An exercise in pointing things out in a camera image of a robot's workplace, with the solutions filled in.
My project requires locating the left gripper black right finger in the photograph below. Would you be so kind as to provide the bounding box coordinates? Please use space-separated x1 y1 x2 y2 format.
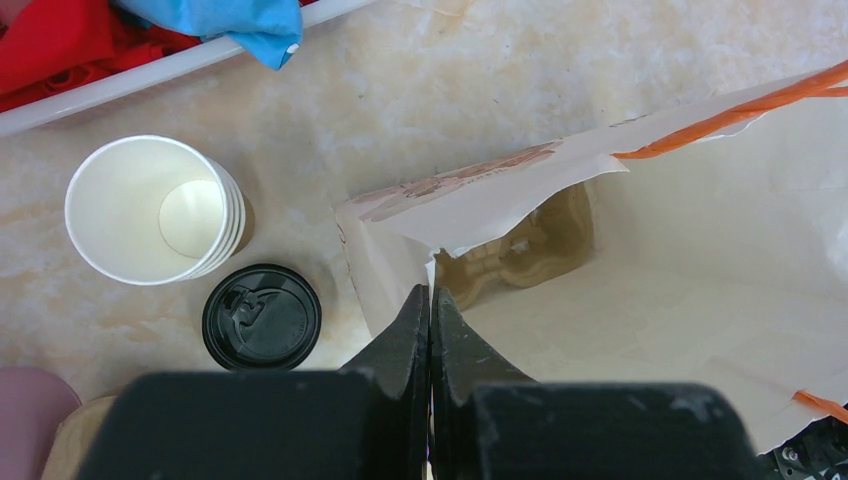
430 288 762 479

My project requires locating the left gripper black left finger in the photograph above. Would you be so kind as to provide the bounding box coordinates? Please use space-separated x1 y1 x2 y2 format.
77 285 431 479

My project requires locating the brown pulp carrier single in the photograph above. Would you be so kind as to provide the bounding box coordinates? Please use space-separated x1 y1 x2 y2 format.
435 183 594 309

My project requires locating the beige paper bag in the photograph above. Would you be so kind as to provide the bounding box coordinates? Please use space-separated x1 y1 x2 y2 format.
336 63 847 452

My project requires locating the black lid stack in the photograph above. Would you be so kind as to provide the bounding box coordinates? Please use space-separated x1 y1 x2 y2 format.
201 263 322 370

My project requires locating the brown pulp cup carrier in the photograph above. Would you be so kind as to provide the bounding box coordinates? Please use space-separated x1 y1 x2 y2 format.
41 396 116 480

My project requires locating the stack of paper cups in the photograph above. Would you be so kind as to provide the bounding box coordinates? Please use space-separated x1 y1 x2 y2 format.
64 135 248 286

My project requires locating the pink straw holder cup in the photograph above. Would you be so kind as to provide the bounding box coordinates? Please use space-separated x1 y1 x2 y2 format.
1 367 81 479

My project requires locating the white plastic basket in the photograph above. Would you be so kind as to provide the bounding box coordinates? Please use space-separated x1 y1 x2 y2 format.
1 1 364 136

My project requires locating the blue cloth toy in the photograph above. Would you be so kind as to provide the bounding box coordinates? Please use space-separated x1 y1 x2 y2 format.
116 0 303 70

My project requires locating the red cloth toy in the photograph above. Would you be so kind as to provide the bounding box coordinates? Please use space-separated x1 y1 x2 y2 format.
1 0 201 112

